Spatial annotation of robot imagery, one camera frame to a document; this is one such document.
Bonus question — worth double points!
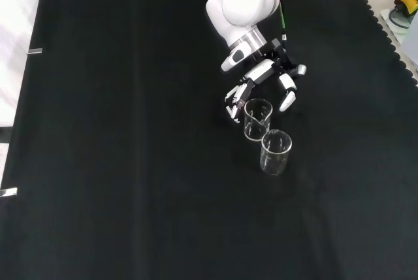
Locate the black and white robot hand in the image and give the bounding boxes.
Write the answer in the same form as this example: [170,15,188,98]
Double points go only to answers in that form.
[223,39,308,125]

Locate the clear glass beaker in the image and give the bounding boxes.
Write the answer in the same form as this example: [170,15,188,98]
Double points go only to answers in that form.
[259,128,293,177]
[243,97,274,143]

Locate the black bench cloth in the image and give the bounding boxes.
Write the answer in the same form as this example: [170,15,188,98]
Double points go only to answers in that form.
[0,0,418,280]

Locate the pale board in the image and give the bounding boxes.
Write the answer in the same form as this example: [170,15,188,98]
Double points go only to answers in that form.
[378,7,418,76]

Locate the pale grey box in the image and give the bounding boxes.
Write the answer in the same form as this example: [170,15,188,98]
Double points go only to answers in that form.
[400,15,418,66]

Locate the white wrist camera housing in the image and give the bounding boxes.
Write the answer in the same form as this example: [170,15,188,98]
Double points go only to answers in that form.
[220,46,249,73]

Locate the green cable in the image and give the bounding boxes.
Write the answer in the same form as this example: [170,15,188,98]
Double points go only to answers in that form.
[276,0,290,44]

